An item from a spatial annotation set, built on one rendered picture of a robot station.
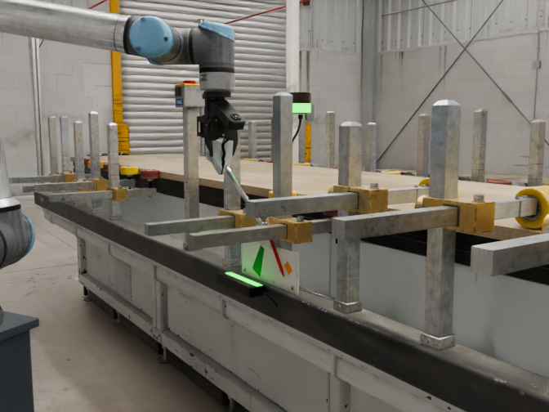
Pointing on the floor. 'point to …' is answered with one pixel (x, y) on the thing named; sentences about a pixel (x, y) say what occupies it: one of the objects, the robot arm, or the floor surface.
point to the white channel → (292, 63)
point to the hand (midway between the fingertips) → (221, 170)
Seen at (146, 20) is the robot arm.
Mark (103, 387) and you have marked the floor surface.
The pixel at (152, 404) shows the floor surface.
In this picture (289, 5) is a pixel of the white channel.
